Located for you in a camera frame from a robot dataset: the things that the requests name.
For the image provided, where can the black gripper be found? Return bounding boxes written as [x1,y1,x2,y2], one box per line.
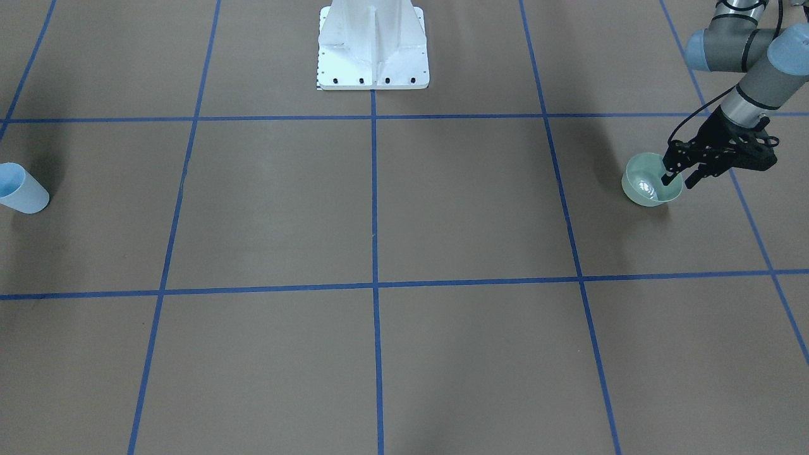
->
[660,107,779,189]

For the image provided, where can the light green bowl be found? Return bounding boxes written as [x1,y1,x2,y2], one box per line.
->
[621,152,685,207]

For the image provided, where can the light blue plastic cup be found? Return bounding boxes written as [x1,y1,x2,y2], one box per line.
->
[1,163,51,215]

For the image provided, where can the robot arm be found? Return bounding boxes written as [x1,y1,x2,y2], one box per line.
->
[661,1,808,189]

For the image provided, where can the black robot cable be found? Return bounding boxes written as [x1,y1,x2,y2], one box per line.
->
[667,88,740,159]

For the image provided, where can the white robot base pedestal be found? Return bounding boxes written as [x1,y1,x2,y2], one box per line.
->
[316,1,430,90]

